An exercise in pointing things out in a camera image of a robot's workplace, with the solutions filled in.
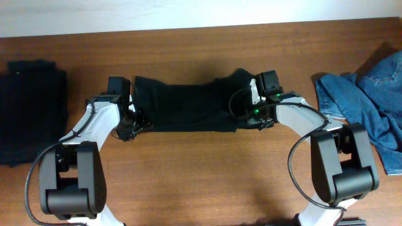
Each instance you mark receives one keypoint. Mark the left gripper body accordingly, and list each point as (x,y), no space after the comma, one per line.
(138,122)

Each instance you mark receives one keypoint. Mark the blue denim jeans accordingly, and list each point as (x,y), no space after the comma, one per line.
(373,100)

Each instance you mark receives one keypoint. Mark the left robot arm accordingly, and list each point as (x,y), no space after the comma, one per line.
(72,182)

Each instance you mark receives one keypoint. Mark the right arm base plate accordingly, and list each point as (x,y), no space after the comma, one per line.
(352,222)

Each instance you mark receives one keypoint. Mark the black fabric storage container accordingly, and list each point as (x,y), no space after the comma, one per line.
(33,109)

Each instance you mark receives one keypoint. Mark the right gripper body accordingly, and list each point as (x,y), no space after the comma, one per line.
(257,117)

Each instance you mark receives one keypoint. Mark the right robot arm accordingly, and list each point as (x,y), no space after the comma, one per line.
(342,162)

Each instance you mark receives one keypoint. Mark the black t-shirt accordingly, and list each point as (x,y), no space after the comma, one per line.
(192,108)

